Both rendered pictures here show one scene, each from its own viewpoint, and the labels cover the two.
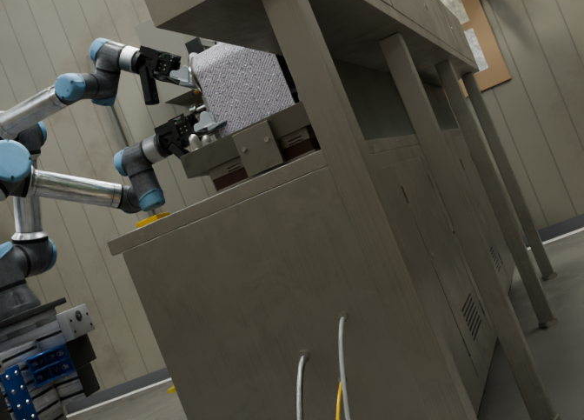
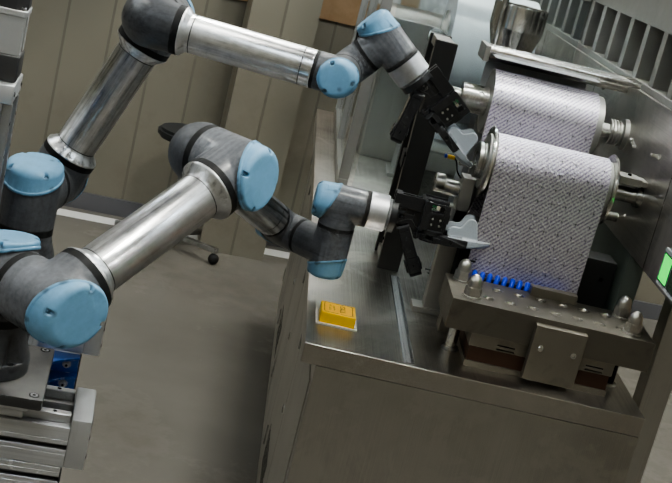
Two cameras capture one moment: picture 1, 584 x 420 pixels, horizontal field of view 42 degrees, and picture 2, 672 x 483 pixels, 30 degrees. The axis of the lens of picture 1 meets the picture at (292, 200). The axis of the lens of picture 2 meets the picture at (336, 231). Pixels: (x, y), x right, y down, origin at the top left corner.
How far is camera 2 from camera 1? 1.65 m
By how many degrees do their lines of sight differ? 29
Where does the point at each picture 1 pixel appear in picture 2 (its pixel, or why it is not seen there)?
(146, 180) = (344, 245)
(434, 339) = not seen: outside the picture
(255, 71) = (563, 218)
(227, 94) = (513, 218)
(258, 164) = (543, 373)
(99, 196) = (264, 220)
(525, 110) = not seen: hidden behind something
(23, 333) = not seen: hidden behind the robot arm
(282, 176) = (569, 413)
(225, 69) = (532, 190)
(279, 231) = (522, 462)
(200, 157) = (477, 315)
